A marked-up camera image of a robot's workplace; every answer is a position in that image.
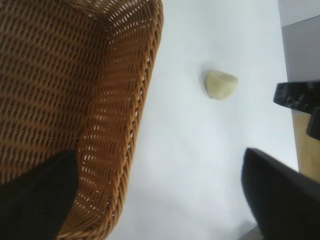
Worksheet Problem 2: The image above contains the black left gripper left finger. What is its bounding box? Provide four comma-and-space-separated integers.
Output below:
0, 149, 80, 240

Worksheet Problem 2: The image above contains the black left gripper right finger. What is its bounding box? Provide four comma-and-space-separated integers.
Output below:
240, 147, 320, 240

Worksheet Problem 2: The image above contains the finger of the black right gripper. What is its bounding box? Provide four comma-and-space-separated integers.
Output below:
273, 79, 320, 114
306, 106, 320, 141

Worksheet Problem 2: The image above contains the pale yellow egg yolk pastry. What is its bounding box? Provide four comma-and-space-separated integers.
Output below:
205, 70, 239, 100

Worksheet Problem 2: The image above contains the brown woven wicker basket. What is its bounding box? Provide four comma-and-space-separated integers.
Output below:
0, 0, 165, 240

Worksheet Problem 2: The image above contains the light wooden panel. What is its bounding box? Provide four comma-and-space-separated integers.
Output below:
292, 109, 320, 173

